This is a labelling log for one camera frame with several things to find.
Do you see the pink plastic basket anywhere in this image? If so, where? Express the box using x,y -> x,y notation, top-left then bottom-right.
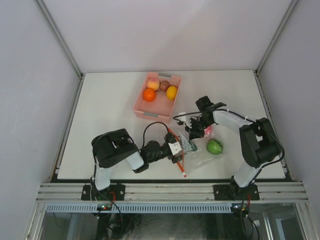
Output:
133,72 -> 182,124

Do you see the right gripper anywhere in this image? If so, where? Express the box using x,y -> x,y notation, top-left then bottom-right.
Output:
184,116 -> 213,140

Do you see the right aluminium corner post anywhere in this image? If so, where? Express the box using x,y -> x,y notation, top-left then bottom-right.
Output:
253,0 -> 300,76

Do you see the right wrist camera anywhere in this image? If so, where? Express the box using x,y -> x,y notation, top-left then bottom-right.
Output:
174,112 -> 192,128

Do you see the aluminium corner post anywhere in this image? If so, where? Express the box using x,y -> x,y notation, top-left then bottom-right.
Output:
34,0 -> 85,81
253,0 -> 300,76

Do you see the clear zip top bag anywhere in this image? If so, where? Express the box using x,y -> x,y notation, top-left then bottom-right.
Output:
169,127 -> 226,178

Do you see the aluminium front rail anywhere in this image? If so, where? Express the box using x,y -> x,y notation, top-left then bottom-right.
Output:
36,182 -> 309,203

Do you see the fake orange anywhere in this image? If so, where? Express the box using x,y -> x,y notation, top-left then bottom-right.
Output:
142,88 -> 157,102

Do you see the fake yellow lemon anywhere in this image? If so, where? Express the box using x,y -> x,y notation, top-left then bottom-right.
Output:
166,85 -> 178,101

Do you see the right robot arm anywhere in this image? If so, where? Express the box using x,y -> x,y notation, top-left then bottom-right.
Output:
179,96 -> 285,201

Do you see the right camera cable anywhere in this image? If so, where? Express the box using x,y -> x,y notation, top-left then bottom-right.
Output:
172,109 -> 286,201

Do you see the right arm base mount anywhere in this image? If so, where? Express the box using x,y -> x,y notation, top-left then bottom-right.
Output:
213,183 -> 260,201

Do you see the camera cable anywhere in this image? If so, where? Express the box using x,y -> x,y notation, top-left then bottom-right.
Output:
172,109 -> 286,201
142,121 -> 171,150

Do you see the slotted cable duct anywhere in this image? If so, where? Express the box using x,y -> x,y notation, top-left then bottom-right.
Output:
46,203 -> 232,214

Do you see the fake red fruit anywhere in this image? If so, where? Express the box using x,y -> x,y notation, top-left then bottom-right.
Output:
204,126 -> 213,137

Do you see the fake brown pink fruit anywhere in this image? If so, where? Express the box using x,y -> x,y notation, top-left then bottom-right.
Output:
159,80 -> 171,92

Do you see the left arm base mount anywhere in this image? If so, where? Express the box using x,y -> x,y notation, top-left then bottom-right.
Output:
81,184 -> 126,202

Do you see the fake peach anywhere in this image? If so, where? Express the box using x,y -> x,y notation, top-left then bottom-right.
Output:
146,77 -> 160,91

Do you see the left camera cable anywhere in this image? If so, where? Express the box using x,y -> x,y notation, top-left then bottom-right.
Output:
142,121 -> 171,150

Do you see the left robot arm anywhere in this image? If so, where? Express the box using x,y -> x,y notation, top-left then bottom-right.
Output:
91,128 -> 185,200

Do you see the left aluminium corner post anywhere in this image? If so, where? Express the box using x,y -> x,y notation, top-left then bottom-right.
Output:
34,0 -> 85,81

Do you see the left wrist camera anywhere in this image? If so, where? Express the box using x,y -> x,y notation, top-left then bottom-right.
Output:
168,141 -> 182,156

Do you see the fake green fruit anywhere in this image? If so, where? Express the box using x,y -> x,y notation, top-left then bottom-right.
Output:
206,139 -> 223,155

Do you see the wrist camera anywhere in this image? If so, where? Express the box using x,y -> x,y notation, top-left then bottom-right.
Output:
168,141 -> 182,156
174,112 -> 192,128

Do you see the fake dark green avocado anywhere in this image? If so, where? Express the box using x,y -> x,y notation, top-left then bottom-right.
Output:
182,139 -> 199,152

